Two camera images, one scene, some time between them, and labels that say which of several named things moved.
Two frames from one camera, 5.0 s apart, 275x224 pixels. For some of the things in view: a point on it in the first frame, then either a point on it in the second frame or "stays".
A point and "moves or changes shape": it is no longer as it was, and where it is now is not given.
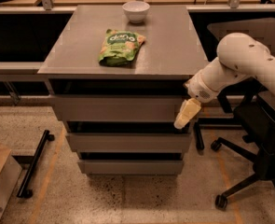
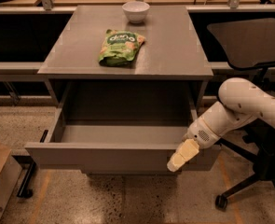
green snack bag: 119,48 stays
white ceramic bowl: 136,10 stays
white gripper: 199,88 -> 199,132
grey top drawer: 116,108 moves or changes shape
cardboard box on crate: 4,174 stays
